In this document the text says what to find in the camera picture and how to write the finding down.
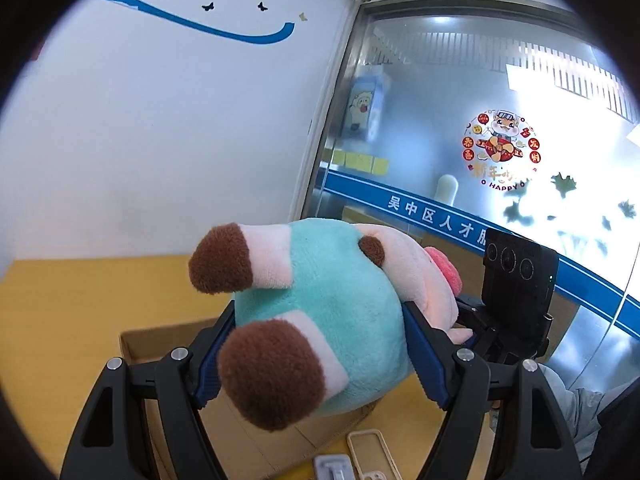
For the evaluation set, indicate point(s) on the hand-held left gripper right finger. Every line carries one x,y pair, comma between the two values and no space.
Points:
425,355

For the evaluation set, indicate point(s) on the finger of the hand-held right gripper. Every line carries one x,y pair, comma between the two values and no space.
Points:
485,345
472,312

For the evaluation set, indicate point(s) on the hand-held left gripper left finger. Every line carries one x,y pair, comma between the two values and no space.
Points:
207,375

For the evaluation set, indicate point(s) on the cardboard box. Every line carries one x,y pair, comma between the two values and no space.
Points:
150,340

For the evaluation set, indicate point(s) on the teal and pink pig plush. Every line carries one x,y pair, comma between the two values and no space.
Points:
330,310

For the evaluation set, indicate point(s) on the wooden desktop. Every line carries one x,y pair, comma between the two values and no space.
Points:
60,310

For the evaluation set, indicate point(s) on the clear plastic case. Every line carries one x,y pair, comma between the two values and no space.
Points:
352,452

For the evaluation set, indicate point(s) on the plant behind frosted glass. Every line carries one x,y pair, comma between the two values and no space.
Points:
565,185

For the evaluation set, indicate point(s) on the white object behind glass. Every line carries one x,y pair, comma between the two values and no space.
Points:
446,190

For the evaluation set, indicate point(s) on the blue band on glass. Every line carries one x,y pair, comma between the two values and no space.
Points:
400,202

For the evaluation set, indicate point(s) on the white plastic holder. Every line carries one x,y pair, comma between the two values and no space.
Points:
332,467

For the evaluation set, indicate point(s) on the round cartoon window sticker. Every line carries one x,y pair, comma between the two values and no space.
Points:
500,145

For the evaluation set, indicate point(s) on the row of yellow sticky notes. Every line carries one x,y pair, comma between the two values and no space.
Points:
360,161

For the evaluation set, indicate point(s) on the blue cartoon poster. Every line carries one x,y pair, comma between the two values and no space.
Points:
365,107

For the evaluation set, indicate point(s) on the blue curved wall decal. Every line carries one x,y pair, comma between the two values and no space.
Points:
200,25

